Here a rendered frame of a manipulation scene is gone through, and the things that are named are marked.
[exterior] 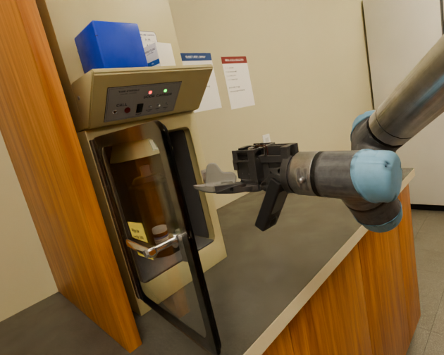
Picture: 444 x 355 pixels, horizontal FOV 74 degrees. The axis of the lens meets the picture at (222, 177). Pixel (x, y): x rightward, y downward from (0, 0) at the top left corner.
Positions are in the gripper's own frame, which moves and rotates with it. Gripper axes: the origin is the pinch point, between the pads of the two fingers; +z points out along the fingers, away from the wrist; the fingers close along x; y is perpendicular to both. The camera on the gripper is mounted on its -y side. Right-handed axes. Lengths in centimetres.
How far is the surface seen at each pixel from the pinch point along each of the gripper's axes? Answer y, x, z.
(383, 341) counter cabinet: -86, -62, -12
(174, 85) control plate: 22.3, -2.2, 11.8
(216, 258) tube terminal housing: -29.4, -9.6, 17.9
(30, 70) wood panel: 27.7, 26.1, 15.9
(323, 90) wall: 14, -188, 64
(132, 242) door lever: -3.3, 24.3, -2.9
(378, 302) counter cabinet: -68, -61, -11
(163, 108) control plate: 17.5, -0.9, 16.2
